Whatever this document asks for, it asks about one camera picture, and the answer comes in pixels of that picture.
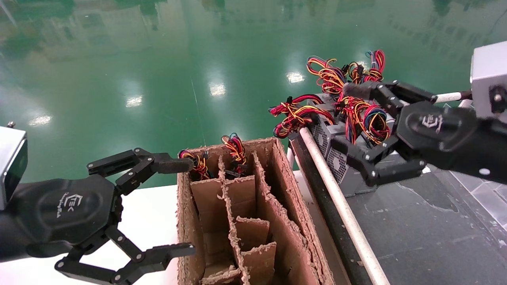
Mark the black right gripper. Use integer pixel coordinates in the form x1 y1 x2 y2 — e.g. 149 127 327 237
332 80 480 188

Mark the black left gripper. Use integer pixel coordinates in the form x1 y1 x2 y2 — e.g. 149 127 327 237
11 148 197 285

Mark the black conveyor side beam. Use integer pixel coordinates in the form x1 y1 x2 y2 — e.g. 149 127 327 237
288 133 374 285

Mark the clear acrylic divider tray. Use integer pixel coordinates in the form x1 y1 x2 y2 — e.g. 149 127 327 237
447 99 507 231

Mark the torn cardboard divider box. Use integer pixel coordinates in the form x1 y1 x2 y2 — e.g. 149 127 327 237
176 137 337 285

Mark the long white rail tube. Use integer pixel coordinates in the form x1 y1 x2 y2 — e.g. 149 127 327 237
299 127 391 285

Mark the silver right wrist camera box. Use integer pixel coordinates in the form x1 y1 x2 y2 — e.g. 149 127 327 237
470 40 507 119

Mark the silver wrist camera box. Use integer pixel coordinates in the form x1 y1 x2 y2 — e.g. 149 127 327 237
470 40 507 119
0 122 29 210

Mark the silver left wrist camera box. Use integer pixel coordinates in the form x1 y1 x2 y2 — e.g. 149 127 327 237
0 122 29 210

